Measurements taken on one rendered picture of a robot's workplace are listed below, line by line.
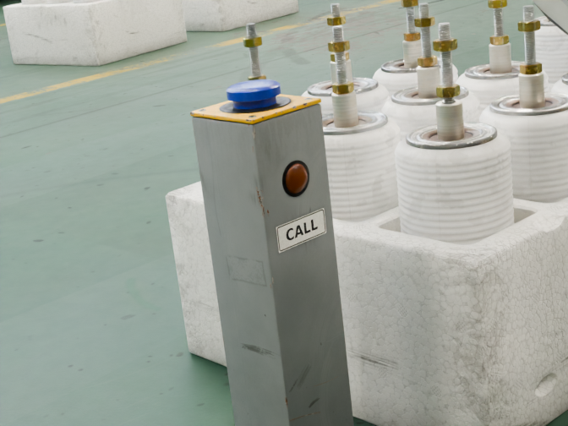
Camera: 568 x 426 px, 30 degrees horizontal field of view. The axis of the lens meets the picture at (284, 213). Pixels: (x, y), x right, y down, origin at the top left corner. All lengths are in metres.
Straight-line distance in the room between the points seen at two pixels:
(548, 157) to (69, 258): 0.77
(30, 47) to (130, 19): 0.33
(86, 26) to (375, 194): 2.28
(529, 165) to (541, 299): 0.13
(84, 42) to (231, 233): 2.42
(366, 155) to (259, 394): 0.24
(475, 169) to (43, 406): 0.50
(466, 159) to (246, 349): 0.23
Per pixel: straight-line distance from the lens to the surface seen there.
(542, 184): 0.96
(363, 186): 0.94
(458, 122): 0.88
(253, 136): 0.74
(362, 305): 0.91
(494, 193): 0.87
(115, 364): 1.15
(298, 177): 0.77
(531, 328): 0.90
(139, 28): 3.28
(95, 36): 3.16
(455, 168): 0.85
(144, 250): 1.48
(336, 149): 0.93
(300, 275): 0.80
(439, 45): 0.87
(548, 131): 0.95
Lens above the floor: 0.47
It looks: 18 degrees down
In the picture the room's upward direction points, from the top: 7 degrees counter-clockwise
